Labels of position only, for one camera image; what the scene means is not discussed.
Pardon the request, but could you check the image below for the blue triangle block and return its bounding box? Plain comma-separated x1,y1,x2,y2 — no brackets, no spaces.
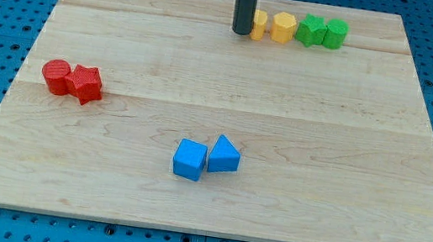
207,134,241,173

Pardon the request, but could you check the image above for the yellow heart block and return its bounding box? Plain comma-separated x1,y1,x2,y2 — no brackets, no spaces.
250,10,268,41

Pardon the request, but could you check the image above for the blue cube block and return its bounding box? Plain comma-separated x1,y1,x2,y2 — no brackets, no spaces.
172,139,208,182

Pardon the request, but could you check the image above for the wooden board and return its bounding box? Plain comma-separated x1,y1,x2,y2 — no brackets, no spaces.
0,0,433,242

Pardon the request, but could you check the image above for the yellow hexagon block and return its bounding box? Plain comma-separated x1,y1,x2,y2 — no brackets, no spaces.
270,12,298,44

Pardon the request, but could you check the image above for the green star block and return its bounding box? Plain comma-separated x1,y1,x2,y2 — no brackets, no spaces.
294,13,327,47

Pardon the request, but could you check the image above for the red star block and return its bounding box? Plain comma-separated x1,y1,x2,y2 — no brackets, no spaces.
65,65,103,105

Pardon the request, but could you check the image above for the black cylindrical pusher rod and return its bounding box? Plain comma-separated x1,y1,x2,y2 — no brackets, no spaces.
232,0,257,35

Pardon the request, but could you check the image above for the green cylinder block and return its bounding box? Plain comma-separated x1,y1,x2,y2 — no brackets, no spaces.
322,18,350,50

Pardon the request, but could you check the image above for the red cylinder block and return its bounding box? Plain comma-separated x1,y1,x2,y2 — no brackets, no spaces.
42,59,71,96

